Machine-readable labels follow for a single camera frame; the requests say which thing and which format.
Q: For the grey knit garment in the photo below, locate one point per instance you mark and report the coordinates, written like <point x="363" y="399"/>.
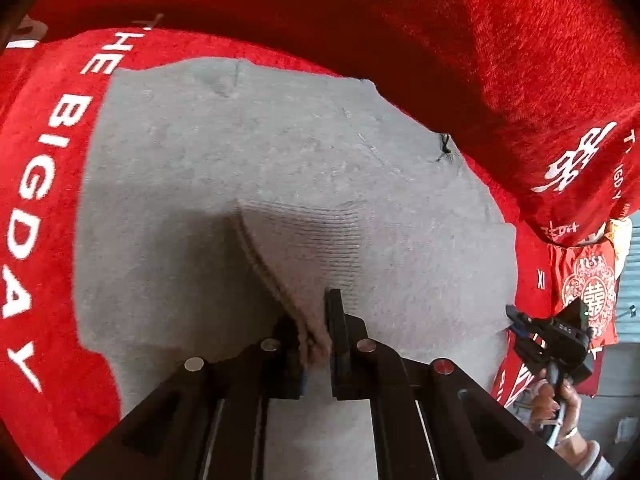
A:
<point x="250" y="170"/>

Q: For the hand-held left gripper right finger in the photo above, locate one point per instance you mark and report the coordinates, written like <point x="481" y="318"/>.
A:
<point x="334" y="350"/>

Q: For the red blanket with white characters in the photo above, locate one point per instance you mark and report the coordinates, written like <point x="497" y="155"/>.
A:
<point x="450" y="35"/>

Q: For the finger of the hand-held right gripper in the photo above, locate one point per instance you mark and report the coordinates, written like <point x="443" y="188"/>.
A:
<point x="520" y="345"/>
<point x="520" y="317"/>

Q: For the person's right forearm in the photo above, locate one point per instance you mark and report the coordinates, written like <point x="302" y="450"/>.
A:
<point x="582" y="460"/>

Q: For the red cloth with round emblem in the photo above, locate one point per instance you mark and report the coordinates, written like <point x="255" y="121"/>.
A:
<point x="590" y="290"/>

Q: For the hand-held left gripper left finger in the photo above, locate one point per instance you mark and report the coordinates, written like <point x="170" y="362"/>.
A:
<point x="299" y="377"/>

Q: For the red printed blanket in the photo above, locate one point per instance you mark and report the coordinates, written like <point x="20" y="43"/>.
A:
<point x="45" y="210"/>

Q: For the person's right hand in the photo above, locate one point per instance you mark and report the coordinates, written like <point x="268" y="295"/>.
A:
<point x="550" y="410"/>

